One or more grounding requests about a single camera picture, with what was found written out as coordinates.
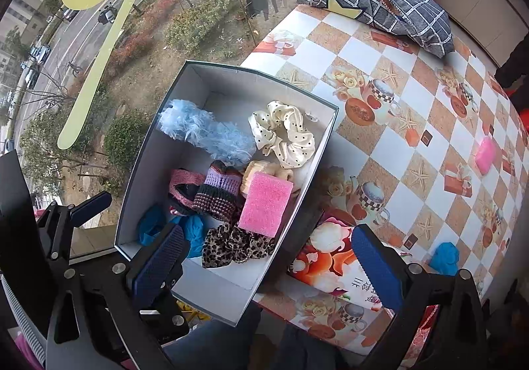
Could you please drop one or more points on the white storage box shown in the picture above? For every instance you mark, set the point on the white storage box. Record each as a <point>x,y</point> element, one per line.
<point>223,110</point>

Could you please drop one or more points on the pink sponge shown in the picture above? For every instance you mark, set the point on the pink sponge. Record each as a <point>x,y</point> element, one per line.
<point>264,205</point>
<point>485,155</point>

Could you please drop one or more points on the floral tissue pack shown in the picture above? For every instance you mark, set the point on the floral tissue pack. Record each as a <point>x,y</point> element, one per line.
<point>326,246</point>

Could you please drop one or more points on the purple knit headband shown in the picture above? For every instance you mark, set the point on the purple knit headband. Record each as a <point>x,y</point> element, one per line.
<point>217,192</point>

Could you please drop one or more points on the grey striped cloth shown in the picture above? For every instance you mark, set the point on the grey striped cloth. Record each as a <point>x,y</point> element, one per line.
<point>16,308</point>

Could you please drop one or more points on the light blue fluffy scrunchie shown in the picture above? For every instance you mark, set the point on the light blue fluffy scrunchie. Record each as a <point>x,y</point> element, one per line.
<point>198,130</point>

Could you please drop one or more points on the white polka dot scrunchie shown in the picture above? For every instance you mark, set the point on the white polka dot scrunchie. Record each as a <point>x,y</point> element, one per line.
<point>289,147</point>

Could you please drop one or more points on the grey checked pillow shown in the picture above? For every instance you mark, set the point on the grey checked pillow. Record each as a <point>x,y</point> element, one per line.
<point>392,6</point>

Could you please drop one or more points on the pink knit headband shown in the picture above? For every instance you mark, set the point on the pink knit headband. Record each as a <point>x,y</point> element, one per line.
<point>182,180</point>

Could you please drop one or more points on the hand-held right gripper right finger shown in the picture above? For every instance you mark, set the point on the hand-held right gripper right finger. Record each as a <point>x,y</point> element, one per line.
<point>376,266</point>

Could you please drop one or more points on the checkered printed tablecloth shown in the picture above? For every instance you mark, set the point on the checkered printed tablecloth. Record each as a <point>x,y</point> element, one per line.
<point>413,105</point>

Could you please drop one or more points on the blue satin cloth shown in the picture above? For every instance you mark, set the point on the blue satin cloth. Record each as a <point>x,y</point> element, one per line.
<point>194,231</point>

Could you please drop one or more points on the blue knit scrunchie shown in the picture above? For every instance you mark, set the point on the blue knit scrunchie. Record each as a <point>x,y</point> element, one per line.
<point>444,258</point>

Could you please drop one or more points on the yellow window decal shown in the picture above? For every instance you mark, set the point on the yellow window decal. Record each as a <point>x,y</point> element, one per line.
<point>69,132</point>

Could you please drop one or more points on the leopard print scrunchie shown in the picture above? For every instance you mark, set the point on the leopard print scrunchie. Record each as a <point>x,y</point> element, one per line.
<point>231,246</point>

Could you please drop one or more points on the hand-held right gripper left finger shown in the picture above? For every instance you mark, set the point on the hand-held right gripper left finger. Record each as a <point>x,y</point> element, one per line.
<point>159,266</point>

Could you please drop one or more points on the beige scrunchie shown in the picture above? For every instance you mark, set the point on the beige scrunchie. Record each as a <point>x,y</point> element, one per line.
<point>252,171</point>

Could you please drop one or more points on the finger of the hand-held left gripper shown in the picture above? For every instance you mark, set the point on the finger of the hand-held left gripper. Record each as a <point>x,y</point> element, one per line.
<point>91,205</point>

